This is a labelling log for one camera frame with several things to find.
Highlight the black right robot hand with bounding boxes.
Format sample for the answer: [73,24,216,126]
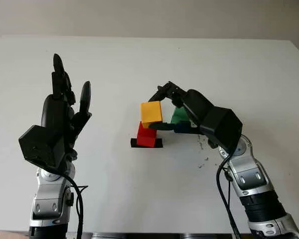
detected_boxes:
[147,81,214,134]

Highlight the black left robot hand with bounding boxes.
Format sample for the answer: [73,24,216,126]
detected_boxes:
[41,53,93,162]

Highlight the green cube block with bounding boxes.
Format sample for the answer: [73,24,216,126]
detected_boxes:
[169,106,191,125]

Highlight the yellow cube block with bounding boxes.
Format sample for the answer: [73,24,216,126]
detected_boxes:
[140,101,163,129]

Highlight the red cube block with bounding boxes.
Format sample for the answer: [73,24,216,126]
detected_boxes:
[137,121,157,148]

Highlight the black tape strip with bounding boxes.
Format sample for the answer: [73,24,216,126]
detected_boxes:
[130,136,164,149]

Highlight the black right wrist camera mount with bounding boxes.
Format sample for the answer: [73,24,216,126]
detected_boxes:
[200,106,243,154]

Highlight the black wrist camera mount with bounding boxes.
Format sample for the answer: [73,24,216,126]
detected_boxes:
[200,106,243,154]
[18,124,67,173]

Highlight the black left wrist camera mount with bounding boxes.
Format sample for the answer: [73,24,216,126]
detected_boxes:
[18,124,67,173]

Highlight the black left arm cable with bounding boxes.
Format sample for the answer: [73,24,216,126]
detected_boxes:
[56,169,89,239]

